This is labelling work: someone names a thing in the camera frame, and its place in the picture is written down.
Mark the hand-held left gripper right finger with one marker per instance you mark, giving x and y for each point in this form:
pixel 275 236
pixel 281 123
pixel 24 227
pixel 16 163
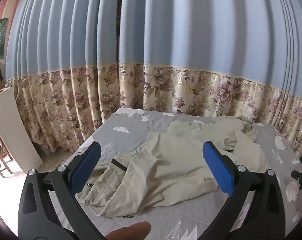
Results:
pixel 217 165

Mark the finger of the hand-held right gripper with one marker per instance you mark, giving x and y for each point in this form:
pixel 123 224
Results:
pixel 300 175

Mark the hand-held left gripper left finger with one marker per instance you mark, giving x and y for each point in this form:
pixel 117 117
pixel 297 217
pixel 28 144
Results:
pixel 87 163

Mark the beige jacket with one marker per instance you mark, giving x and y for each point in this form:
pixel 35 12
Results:
pixel 166 167

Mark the bed with grey printed sheet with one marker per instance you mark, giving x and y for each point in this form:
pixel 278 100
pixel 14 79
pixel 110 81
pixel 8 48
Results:
pixel 130 140

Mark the white board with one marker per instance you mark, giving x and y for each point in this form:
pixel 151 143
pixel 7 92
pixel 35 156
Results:
pixel 13 130

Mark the blue floral curtain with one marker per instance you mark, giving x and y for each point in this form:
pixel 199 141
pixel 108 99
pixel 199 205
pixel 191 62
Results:
pixel 65 55
pixel 203 42

